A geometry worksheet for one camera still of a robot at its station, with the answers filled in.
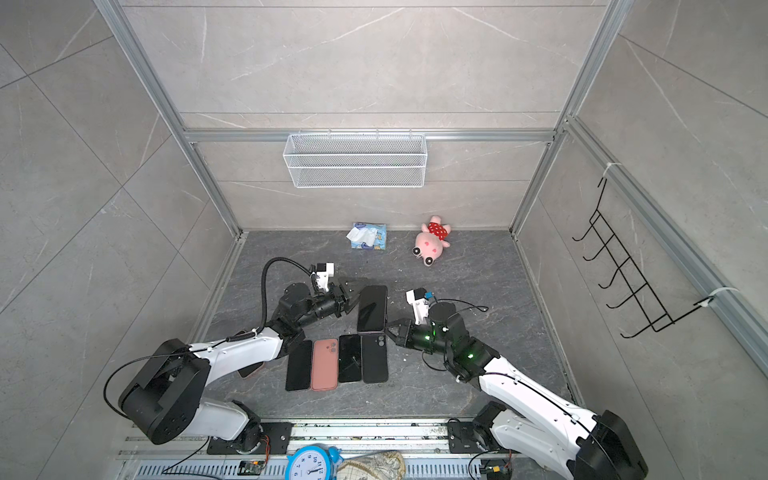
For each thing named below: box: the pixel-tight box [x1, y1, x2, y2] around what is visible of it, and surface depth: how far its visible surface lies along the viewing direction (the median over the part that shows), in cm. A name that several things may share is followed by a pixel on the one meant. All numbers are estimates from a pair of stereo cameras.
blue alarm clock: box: [285, 443, 345, 480], surface depth 70 cm
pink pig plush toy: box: [412, 215, 451, 267], surface depth 110 cm
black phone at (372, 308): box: [357, 285, 388, 332], surface depth 81 cm
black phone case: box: [358, 331, 388, 384], surface depth 88 cm
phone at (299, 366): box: [285, 340, 312, 391], surface depth 85 cm
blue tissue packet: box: [346, 222, 387, 251], surface depth 113 cm
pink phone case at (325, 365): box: [311, 338, 339, 392], surface depth 87 cm
